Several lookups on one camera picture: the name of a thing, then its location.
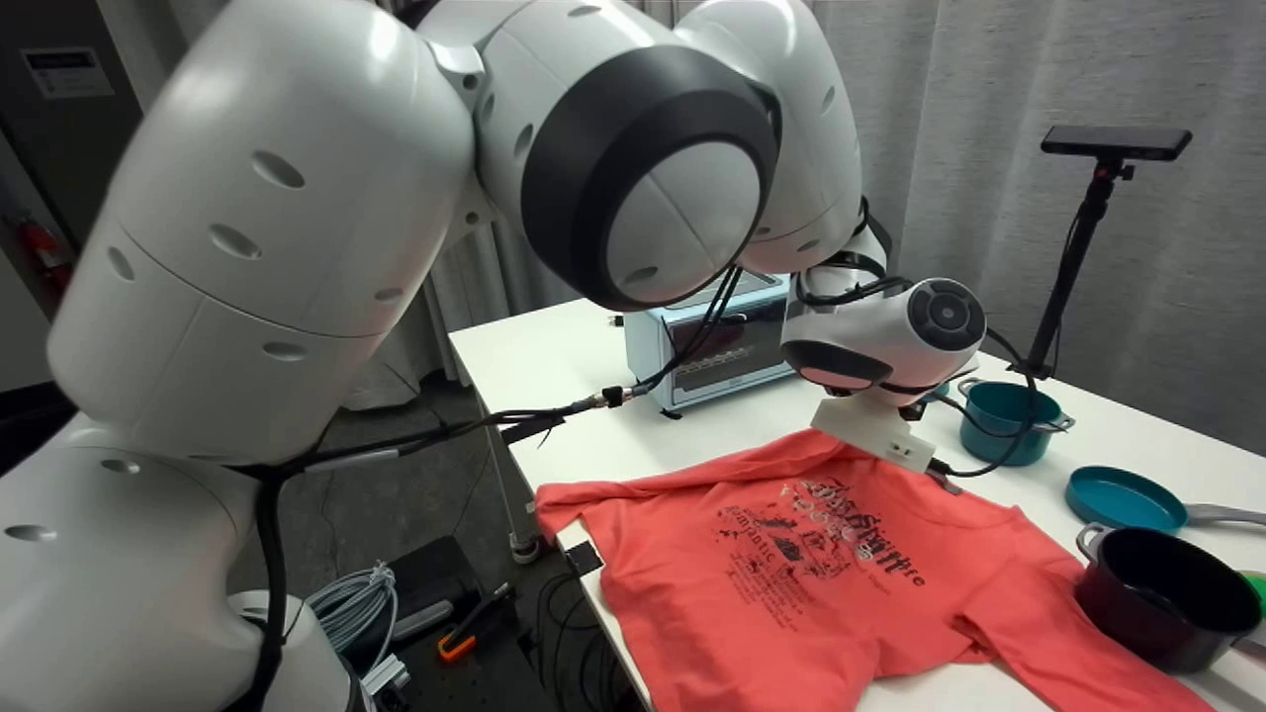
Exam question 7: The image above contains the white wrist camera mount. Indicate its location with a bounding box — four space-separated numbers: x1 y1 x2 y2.
812 396 933 472

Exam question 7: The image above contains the black camera on stand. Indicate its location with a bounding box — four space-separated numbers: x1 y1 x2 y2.
1042 128 1191 161

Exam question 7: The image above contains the orange sweatshirt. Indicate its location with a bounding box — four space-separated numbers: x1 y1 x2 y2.
538 433 1209 712

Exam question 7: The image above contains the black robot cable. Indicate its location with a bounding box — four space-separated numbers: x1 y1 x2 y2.
223 194 1060 712

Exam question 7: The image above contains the orange handled tool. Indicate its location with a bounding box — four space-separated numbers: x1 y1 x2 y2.
436 580 513 663

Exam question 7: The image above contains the teal pot lid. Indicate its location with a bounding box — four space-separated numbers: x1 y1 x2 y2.
1064 466 1187 533

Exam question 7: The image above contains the black toy saucepan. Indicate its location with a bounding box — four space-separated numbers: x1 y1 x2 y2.
1077 528 1262 674

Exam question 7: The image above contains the black camera stand pole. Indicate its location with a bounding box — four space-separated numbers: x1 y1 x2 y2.
1011 153 1135 381

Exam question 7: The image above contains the grey coiled cable bundle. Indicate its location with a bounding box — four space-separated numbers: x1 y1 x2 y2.
303 562 410 706

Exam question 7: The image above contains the light blue toaster oven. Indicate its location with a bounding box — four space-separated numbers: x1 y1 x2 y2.
621 275 792 414

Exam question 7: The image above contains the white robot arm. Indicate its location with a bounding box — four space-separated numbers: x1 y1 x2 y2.
0 0 984 712

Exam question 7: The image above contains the teal toy pot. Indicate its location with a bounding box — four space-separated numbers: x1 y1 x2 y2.
957 381 1071 466

